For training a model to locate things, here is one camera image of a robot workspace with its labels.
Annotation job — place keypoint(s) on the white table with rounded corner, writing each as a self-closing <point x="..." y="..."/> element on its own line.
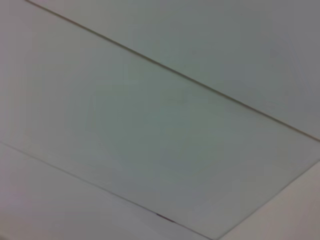
<point x="282" y="212"/>

